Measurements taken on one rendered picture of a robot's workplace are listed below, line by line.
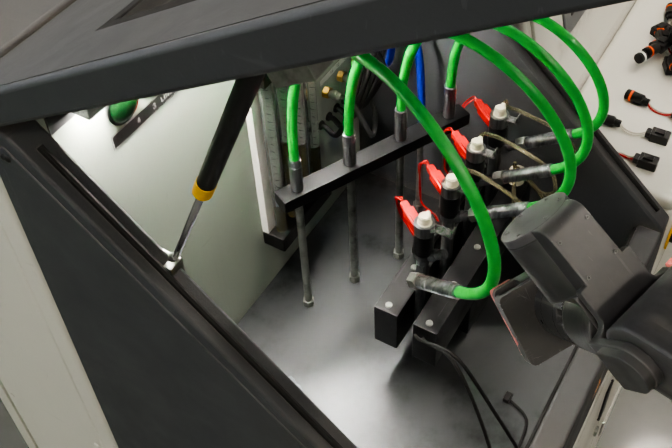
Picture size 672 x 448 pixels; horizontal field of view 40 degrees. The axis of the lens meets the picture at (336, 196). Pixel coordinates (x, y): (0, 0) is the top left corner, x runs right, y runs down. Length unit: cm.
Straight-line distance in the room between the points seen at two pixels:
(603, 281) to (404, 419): 77
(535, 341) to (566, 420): 50
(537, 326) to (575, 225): 15
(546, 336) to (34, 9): 59
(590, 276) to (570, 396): 65
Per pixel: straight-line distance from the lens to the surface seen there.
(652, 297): 63
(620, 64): 174
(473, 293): 102
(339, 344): 145
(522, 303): 76
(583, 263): 64
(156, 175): 114
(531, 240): 65
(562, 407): 128
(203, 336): 95
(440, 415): 139
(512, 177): 130
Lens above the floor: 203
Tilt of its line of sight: 47 degrees down
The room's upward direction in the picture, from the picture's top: 3 degrees counter-clockwise
